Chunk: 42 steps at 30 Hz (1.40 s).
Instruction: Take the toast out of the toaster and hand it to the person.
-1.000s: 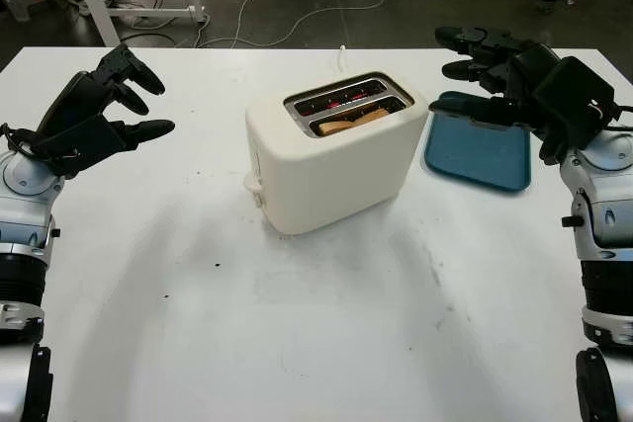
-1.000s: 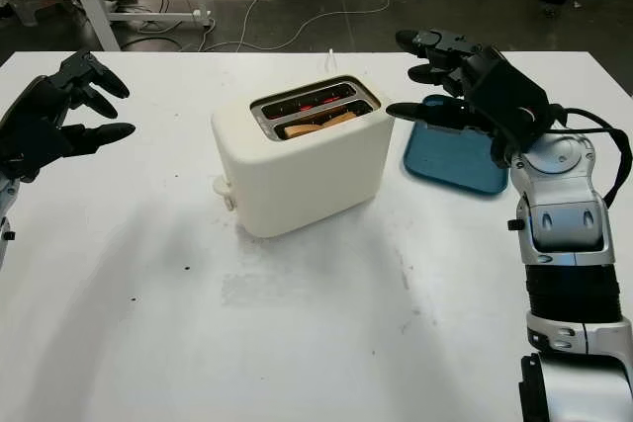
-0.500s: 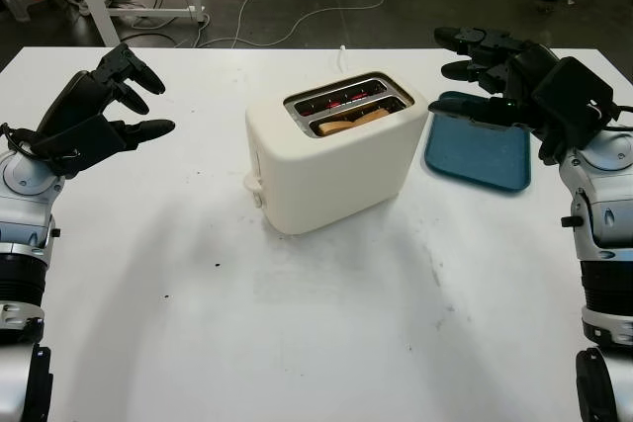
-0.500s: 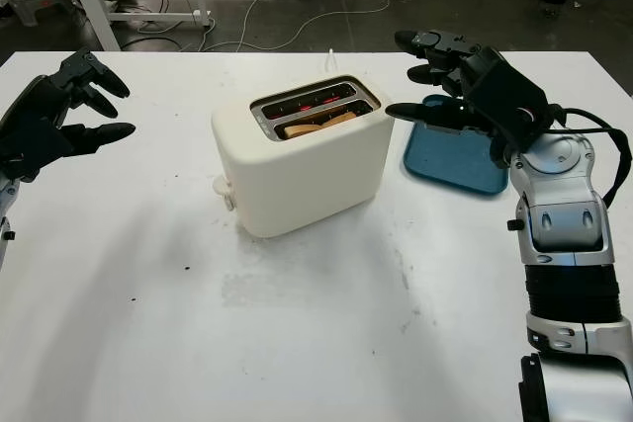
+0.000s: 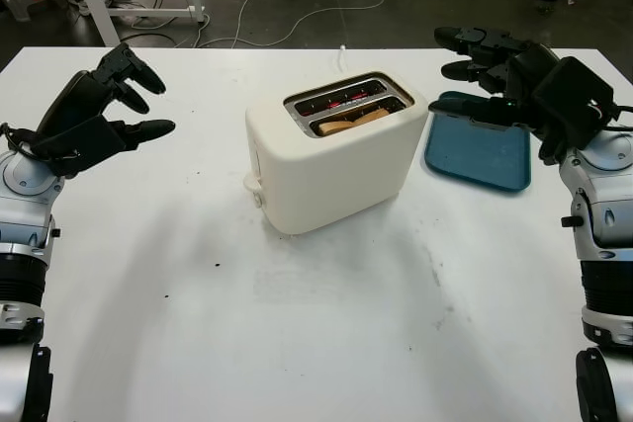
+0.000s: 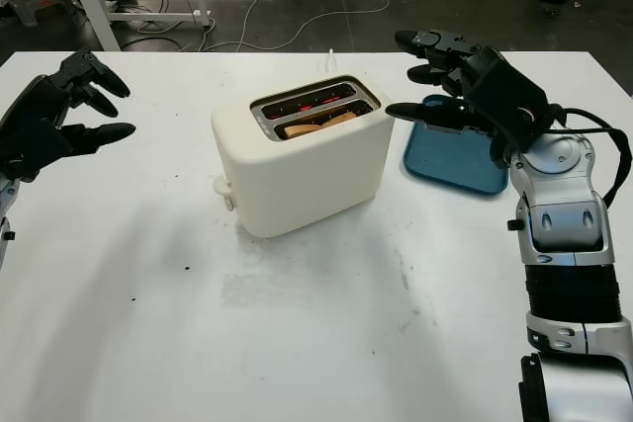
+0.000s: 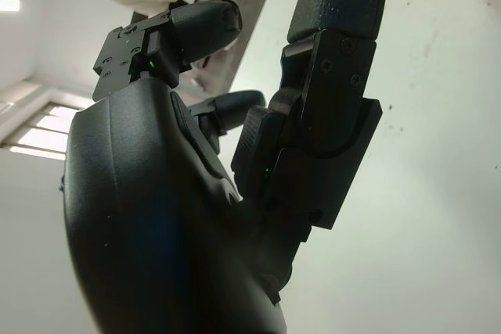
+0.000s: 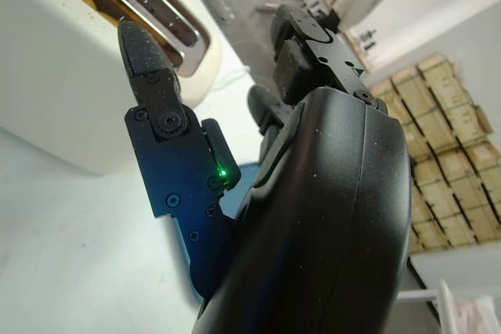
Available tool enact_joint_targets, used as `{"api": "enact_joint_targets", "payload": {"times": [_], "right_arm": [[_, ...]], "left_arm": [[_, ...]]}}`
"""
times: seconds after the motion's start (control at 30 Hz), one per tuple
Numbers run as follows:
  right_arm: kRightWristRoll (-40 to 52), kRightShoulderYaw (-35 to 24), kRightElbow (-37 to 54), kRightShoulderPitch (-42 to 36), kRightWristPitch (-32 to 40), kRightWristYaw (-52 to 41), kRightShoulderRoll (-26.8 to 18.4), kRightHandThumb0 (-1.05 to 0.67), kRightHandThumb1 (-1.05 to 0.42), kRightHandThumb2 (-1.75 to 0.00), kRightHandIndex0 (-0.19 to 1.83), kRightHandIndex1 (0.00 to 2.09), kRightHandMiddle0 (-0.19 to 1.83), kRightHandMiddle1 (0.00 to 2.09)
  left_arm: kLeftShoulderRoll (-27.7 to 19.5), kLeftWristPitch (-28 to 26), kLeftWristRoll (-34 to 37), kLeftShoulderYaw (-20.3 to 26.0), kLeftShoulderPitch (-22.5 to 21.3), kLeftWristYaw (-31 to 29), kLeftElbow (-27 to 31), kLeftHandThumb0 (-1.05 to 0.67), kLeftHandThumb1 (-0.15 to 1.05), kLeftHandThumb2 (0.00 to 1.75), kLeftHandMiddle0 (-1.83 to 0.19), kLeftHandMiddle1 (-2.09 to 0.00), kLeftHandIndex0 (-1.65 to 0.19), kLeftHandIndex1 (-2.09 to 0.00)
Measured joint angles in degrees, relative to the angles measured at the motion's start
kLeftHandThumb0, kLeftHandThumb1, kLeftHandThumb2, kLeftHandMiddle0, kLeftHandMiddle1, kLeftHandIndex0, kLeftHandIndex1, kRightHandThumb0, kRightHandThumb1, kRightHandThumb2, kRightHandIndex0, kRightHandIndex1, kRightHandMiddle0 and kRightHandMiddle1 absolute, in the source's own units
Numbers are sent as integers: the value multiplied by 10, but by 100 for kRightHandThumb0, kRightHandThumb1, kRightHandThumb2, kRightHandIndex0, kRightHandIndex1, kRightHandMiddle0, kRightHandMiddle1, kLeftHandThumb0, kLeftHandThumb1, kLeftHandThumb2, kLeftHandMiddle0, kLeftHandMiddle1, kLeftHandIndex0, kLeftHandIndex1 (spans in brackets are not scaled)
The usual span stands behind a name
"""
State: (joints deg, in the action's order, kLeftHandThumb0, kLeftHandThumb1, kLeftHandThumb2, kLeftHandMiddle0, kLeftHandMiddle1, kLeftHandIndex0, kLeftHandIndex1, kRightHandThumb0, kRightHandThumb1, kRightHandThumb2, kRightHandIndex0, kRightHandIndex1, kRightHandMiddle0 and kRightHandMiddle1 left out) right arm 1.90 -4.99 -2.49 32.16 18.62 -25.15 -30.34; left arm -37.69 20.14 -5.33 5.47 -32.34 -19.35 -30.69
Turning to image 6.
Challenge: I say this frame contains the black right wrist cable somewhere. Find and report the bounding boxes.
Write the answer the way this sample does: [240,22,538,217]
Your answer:
[546,104,633,211]

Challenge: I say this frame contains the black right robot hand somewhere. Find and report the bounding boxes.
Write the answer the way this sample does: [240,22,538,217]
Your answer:
[385,29,516,170]

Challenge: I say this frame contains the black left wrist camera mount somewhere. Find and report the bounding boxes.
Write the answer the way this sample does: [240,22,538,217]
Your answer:
[0,118,75,184]

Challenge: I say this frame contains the blue plastic tray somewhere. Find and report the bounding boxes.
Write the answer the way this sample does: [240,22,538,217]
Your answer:
[403,94,510,200]

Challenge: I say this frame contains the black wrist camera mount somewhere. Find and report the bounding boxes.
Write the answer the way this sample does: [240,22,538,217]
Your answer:
[464,47,553,154]
[0,118,75,184]

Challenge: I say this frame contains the grey floor cable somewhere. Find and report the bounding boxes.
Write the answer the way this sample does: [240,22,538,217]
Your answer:
[121,16,219,52]

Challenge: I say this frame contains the toast slice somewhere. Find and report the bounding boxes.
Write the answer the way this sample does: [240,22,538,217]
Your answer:
[283,110,358,140]

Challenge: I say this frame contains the white two-slot toaster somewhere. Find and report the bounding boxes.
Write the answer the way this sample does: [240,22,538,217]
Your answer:
[211,74,396,239]

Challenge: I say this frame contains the white floor cable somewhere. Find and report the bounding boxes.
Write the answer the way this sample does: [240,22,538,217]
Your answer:
[200,0,416,52]

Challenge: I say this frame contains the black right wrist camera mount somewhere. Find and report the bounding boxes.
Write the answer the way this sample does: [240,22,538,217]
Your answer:
[464,47,553,154]

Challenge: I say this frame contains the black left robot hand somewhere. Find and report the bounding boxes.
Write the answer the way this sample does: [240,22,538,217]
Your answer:
[0,47,137,157]

